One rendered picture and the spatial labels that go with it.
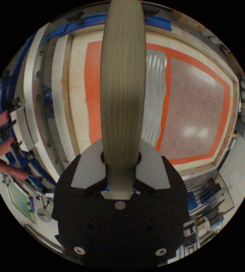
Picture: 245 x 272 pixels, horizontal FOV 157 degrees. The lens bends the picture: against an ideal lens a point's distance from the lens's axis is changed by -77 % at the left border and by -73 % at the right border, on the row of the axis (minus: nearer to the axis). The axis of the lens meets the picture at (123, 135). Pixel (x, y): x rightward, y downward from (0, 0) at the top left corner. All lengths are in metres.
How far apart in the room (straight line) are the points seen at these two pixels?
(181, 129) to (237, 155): 3.63
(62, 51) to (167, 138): 0.40
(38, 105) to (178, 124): 0.40
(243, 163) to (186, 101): 3.63
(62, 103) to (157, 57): 0.26
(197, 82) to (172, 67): 0.10
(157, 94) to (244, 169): 3.76
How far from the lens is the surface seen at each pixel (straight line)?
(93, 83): 0.26
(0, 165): 0.70
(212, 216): 1.02
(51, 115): 0.39
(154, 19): 0.31
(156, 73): 0.26
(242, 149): 3.79
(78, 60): 0.29
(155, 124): 0.27
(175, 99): 0.29
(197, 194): 0.93
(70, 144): 0.30
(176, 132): 0.32
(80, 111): 0.28
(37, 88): 0.28
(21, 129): 0.30
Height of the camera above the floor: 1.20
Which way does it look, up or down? 61 degrees down
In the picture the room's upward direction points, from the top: 179 degrees clockwise
